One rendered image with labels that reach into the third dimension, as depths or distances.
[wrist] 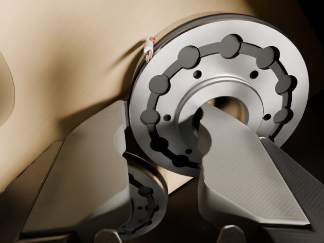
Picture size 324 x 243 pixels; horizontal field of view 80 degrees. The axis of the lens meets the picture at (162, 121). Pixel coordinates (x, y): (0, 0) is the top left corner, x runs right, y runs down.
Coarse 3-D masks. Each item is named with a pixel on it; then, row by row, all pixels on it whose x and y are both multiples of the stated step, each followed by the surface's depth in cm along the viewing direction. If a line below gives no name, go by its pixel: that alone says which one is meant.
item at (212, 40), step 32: (192, 32) 9; (224, 32) 9; (256, 32) 9; (160, 64) 9; (192, 64) 10; (224, 64) 10; (256, 64) 10; (288, 64) 10; (160, 96) 10; (288, 96) 11; (160, 128) 11; (288, 128) 12; (160, 160) 13; (192, 160) 13
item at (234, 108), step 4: (224, 100) 14; (228, 100) 13; (232, 100) 13; (236, 100) 12; (224, 104) 14; (228, 104) 13; (232, 104) 13; (236, 104) 12; (240, 104) 11; (220, 108) 14; (224, 108) 14; (228, 108) 13; (232, 108) 13; (236, 108) 12; (240, 108) 11; (228, 112) 13; (232, 112) 12; (236, 112) 12; (240, 112) 12; (232, 116) 12; (236, 116) 12; (240, 116) 12
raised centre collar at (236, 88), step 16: (208, 80) 10; (224, 80) 10; (240, 80) 10; (192, 96) 10; (208, 96) 10; (224, 96) 10; (240, 96) 10; (256, 96) 10; (176, 112) 11; (192, 112) 10; (256, 112) 10; (176, 128) 11; (192, 128) 11; (256, 128) 11; (192, 144) 12
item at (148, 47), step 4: (148, 36) 11; (148, 40) 9; (152, 40) 11; (148, 44) 8; (152, 44) 9; (144, 48) 8; (148, 48) 8; (152, 48) 8; (144, 52) 8; (148, 52) 8; (152, 52) 8; (148, 56) 7
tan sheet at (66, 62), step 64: (0, 0) 11; (64, 0) 11; (128, 0) 11; (192, 0) 11; (256, 0) 11; (64, 64) 12; (128, 64) 13; (320, 64) 13; (0, 128) 15; (64, 128) 15; (128, 128) 15
